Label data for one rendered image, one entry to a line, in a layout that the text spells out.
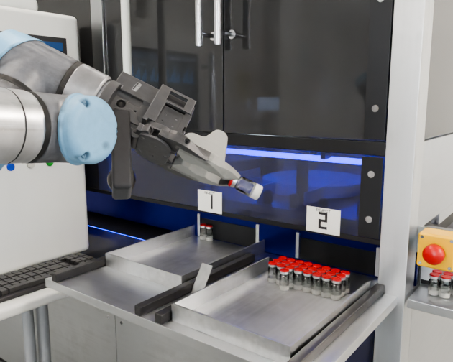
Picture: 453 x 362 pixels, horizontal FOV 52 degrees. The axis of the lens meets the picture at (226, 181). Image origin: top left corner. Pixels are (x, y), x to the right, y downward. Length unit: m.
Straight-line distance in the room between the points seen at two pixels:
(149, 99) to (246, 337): 0.43
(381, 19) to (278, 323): 0.64
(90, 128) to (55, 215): 1.05
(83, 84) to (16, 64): 0.08
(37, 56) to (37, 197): 0.89
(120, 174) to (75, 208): 0.99
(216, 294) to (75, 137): 0.61
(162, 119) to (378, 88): 0.54
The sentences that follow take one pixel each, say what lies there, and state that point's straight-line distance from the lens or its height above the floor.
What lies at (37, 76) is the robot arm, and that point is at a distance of 0.66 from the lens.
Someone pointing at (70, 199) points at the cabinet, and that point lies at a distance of 1.57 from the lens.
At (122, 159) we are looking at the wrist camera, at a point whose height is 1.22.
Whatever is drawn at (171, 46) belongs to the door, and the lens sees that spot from 1.38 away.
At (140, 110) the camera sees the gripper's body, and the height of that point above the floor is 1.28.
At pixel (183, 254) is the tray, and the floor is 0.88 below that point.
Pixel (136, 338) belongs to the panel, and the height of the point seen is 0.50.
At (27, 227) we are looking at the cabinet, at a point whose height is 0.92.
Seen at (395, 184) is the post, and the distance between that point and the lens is 1.04.
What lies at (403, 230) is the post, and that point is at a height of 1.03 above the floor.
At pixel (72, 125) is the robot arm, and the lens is 0.50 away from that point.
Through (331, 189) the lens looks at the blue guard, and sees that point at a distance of 1.09.
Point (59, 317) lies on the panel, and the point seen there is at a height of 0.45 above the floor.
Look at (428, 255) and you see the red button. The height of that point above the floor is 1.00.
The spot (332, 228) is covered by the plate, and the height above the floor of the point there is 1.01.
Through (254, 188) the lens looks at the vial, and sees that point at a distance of 0.65.
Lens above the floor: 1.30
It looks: 10 degrees down
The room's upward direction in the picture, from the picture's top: straight up
